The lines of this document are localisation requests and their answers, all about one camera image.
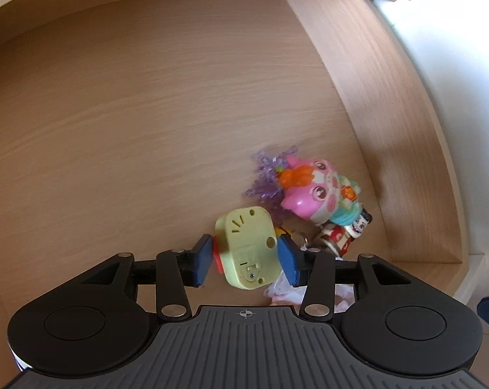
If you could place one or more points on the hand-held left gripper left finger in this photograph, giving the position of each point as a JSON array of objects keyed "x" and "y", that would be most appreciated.
[{"x": 201, "y": 263}]

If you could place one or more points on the pink cartoon toy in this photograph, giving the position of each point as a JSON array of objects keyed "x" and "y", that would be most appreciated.
[{"x": 305, "y": 198}]

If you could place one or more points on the white wide drawer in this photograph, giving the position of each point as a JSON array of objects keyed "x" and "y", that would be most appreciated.
[{"x": 147, "y": 109}]

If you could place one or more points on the yellow-green plastic toy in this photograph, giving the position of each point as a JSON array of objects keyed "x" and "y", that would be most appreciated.
[{"x": 244, "y": 243}]

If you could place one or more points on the purple crystal ornament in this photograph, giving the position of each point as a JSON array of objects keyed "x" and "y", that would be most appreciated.
[{"x": 264, "y": 182}]

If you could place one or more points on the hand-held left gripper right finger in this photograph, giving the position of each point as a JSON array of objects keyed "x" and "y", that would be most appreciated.
[{"x": 289, "y": 261}]

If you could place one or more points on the teal round toy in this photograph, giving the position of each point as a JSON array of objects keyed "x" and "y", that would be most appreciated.
[{"x": 345, "y": 206}]

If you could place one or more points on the pink white plastic bag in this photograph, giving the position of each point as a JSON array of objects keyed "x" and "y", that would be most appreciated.
[{"x": 283, "y": 291}]

